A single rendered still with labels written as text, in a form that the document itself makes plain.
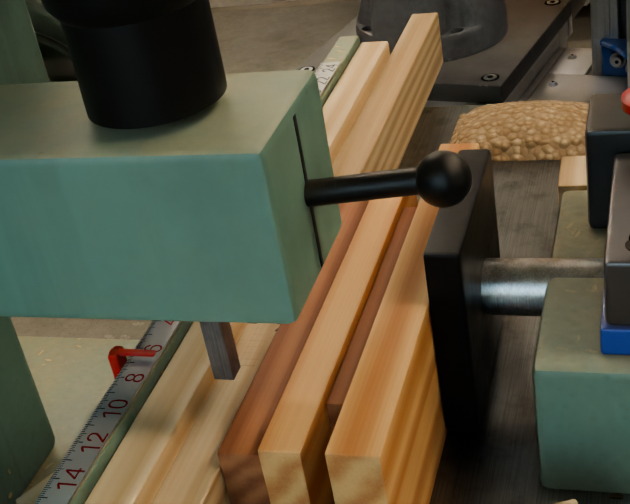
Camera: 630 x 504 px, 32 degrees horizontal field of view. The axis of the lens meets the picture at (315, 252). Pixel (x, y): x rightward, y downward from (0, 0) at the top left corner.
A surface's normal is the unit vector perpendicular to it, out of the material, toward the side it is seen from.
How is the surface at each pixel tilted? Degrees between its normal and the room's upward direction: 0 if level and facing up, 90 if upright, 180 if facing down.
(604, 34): 90
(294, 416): 0
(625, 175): 0
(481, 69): 0
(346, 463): 90
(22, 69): 90
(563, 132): 27
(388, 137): 90
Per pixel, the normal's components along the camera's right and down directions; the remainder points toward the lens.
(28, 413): 0.95, 0.00
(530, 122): -0.22, -0.70
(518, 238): -0.16, -0.85
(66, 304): -0.26, 0.54
